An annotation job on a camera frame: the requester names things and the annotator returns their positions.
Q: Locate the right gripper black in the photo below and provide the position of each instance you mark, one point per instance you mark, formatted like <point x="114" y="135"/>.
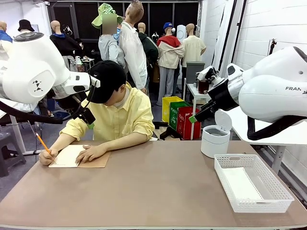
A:
<point x="223" y="95"/>

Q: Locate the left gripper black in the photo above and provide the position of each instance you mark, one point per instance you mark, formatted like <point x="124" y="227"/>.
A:
<point x="72" y="103"/>

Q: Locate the spiral notebook with kraft cover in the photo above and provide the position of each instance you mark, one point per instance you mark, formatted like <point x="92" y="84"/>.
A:
<point x="67" y="155"/>

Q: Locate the yellow pencil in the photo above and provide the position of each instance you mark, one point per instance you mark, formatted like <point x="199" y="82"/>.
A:
<point x="43" y="143"/>

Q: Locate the person's left forearm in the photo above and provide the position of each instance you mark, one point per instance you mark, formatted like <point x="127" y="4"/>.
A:
<point x="124" y="142"/>

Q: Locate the person's right forearm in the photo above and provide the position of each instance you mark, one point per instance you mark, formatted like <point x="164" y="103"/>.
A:
<point x="62" y="142"/>

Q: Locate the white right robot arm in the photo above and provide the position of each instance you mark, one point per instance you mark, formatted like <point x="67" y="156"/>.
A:
<point x="271" y="91"/>

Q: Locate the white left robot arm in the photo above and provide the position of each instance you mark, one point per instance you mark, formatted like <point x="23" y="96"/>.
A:
<point x="31" y="72"/>

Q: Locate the person's left hand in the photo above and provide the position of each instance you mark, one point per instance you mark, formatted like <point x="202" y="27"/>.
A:
<point x="92" y="152"/>

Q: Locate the person's right hand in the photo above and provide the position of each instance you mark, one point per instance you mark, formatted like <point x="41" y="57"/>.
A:
<point x="46" y="157"/>

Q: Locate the red recycling bin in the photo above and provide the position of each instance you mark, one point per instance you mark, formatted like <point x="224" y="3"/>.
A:
<point x="184" y="127"/>

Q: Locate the dark glass jar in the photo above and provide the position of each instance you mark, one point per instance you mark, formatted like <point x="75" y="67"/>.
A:
<point x="204" y="87"/>

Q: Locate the white side table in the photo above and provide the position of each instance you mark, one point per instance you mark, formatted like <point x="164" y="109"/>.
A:
<point x="192" y="89"/>

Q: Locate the person in yellow shirt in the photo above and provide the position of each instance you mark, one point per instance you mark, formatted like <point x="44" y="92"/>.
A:
<point x="115" y="119"/>

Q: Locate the green recycling bin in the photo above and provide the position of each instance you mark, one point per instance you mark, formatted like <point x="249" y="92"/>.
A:
<point x="173" y="115"/>

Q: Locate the white round trash bin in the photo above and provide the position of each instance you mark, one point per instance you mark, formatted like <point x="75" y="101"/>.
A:
<point x="213" y="143"/>

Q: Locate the yellow recycling bin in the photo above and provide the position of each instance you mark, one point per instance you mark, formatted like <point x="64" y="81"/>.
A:
<point x="166" y="107"/>

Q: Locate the black mannequin stand base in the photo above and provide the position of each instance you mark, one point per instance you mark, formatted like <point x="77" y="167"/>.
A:
<point x="168" y="131"/>

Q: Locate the grey box bin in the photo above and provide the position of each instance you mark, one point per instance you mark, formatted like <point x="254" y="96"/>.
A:
<point x="194" y="72"/>

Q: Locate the black cap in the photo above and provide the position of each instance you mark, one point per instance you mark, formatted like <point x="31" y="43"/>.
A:
<point x="108" y="79"/>

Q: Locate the mannequin in cream shirt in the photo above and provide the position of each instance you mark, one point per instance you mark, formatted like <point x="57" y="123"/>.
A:
<point x="193" y="50"/>

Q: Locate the mannequin in red beige jacket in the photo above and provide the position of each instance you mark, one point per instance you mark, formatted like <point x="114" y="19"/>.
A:
<point x="169" y="55"/>

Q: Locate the masked person in black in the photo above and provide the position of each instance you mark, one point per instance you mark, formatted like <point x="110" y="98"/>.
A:
<point x="80" y="49"/>

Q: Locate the mannequin with green hat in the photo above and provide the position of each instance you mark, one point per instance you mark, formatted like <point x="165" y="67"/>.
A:
<point x="109" y="50"/>

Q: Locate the mannequin in black sweater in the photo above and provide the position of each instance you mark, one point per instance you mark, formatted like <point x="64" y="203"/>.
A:
<point x="63" y="44"/>

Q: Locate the mannequin in white shirt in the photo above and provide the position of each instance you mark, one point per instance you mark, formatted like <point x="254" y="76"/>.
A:
<point x="132" y="52"/>

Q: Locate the flat white paper sheet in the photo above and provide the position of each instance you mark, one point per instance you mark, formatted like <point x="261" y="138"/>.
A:
<point x="242" y="184"/>

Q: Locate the mannequin in dark green jacket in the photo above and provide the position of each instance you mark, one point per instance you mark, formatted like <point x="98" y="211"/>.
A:
<point x="149" y="50"/>

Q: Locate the white tall appliance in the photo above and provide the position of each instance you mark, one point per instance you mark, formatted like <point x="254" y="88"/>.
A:
<point x="181" y="32"/>

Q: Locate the black tripod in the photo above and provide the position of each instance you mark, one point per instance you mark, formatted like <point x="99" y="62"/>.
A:
<point x="271" y="48"/>

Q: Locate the white perforated plastic basket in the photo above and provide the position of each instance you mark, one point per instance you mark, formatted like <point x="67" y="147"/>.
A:
<point x="261" y="207"/>

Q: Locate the mannequin with black bucket hat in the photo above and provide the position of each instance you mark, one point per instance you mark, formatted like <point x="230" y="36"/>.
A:
<point x="25" y="25"/>

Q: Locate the mannequin in blue jacket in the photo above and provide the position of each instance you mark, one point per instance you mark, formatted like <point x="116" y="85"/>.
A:
<point x="4" y="38"/>

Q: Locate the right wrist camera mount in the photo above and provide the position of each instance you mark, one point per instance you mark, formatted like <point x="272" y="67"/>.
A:
<point x="206" y="74"/>

